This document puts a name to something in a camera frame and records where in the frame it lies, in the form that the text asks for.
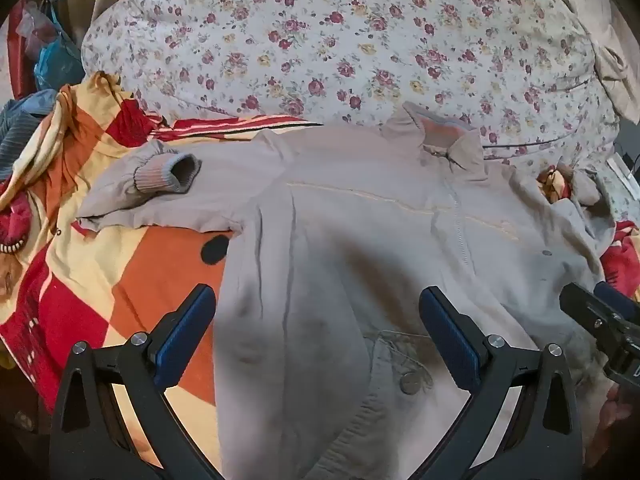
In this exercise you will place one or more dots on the beige cloth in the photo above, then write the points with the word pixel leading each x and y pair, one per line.
pixel 610 60

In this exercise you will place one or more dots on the white board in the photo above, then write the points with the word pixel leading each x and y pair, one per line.
pixel 622 172

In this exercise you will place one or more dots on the red orange printed blanket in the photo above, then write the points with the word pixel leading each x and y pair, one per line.
pixel 150 270

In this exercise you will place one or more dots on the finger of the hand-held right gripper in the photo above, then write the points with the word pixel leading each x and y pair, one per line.
pixel 587 307
pixel 617 297

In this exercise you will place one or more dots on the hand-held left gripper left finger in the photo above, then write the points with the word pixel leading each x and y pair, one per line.
pixel 189 327

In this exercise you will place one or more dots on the grey jacket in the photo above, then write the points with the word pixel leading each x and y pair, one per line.
pixel 325 235

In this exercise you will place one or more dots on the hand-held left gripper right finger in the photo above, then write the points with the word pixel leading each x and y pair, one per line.
pixel 449 339

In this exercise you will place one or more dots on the floral quilt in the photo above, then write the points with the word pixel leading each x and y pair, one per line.
pixel 300 35

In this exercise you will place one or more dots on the red plastic bag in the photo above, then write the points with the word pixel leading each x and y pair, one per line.
pixel 25 45

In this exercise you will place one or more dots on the blue plastic bag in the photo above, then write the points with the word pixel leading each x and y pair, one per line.
pixel 60 62

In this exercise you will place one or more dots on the person's right hand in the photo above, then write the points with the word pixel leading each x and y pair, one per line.
pixel 617 425

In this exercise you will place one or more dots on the blue-grey striped cloth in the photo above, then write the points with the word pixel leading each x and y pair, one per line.
pixel 22 130

